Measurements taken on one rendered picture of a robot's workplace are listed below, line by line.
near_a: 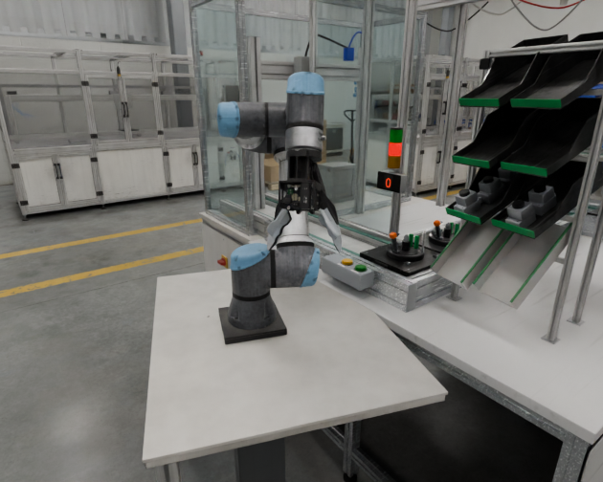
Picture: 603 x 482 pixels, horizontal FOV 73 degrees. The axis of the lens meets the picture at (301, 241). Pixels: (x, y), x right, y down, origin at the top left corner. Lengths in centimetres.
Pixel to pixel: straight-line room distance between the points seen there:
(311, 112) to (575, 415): 89
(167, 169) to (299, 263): 554
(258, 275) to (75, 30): 831
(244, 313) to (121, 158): 536
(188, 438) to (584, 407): 89
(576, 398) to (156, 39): 918
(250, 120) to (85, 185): 557
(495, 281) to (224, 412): 84
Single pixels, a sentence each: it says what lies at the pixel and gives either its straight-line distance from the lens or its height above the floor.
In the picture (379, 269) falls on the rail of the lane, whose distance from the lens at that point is 148.
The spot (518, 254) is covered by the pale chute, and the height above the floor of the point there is 110.
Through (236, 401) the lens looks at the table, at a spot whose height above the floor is 86.
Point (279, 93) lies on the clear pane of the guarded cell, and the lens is 271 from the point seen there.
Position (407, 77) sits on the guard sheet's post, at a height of 160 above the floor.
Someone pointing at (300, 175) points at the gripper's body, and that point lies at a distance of 80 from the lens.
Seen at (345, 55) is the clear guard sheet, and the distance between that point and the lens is 198.
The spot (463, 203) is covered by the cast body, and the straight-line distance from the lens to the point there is 131.
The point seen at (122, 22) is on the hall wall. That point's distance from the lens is 942.
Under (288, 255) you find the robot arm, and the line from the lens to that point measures 120.
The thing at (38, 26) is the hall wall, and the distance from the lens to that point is 916.
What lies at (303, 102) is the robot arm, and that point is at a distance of 83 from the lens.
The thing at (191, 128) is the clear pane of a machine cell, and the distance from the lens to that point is 674.
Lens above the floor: 154
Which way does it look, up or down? 20 degrees down
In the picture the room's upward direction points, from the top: straight up
